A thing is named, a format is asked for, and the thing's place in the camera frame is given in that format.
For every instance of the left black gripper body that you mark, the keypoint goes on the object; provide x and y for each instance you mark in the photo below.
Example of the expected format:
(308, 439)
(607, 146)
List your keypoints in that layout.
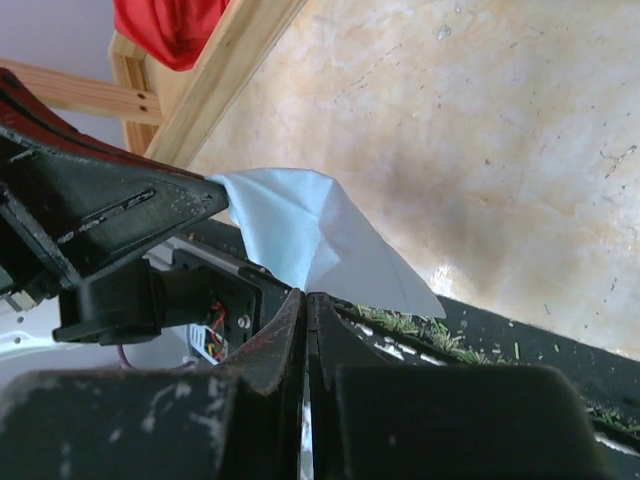
(110, 305)

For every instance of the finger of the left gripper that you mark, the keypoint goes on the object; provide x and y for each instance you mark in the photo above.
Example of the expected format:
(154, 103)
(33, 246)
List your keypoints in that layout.
(26, 120)
(34, 175)

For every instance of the red tank top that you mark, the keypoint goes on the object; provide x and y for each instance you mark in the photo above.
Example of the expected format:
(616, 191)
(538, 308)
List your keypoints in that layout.
(173, 32)

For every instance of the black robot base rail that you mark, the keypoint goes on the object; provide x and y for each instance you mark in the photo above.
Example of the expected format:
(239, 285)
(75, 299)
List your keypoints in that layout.
(607, 383)

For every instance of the narrow blue cleaning cloth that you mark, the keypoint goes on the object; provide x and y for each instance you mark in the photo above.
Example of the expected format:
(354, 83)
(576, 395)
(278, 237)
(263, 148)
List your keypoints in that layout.
(302, 226)

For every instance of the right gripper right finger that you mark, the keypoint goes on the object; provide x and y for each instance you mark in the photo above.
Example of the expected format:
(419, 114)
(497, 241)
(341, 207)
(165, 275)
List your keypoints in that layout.
(373, 419)

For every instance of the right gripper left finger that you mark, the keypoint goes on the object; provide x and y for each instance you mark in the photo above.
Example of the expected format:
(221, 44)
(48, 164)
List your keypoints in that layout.
(238, 420)

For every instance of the wooden clothes rack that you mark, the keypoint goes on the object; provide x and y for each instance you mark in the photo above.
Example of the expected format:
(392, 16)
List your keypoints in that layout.
(246, 34)

